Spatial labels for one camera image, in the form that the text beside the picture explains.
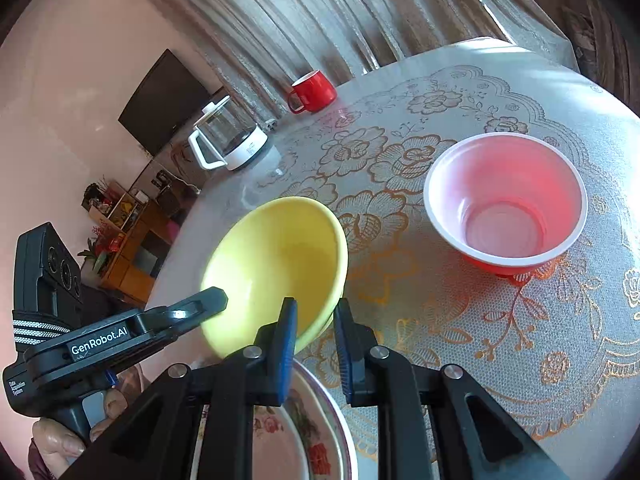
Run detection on red mug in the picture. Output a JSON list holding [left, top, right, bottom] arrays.
[[286, 71, 337, 114]]

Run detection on black wall television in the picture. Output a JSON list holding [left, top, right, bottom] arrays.
[[118, 49, 211, 156]]

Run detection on red artificial flowers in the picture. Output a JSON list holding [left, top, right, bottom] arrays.
[[79, 230, 123, 275]]

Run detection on floral lace tablecloth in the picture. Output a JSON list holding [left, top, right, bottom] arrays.
[[145, 37, 640, 480]]

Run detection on white plate with dragon print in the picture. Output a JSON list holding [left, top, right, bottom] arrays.
[[197, 355, 358, 480]]

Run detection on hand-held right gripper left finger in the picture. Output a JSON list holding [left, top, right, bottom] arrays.
[[82, 297, 299, 480]]

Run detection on glass display case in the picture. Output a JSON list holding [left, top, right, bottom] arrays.
[[82, 180, 151, 241]]

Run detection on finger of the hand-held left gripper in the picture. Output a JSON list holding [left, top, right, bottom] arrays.
[[142, 286, 229, 343]]

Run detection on red bowl with white inside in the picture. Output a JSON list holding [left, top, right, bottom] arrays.
[[423, 132, 588, 277]]

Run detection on white glass electric kettle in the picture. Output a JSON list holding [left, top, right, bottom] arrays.
[[187, 95, 269, 172]]

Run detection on grey curtain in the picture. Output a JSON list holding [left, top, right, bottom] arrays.
[[112, 0, 581, 118]]

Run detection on yellow bowl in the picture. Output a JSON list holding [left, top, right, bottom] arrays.
[[199, 196, 349, 361]]

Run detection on person's left hand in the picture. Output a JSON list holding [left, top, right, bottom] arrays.
[[30, 364, 146, 480]]

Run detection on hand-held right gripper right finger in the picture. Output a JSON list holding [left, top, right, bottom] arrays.
[[333, 298, 571, 480]]

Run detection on wooden cabinet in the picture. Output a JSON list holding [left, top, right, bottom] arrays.
[[97, 200, 173, 306]]

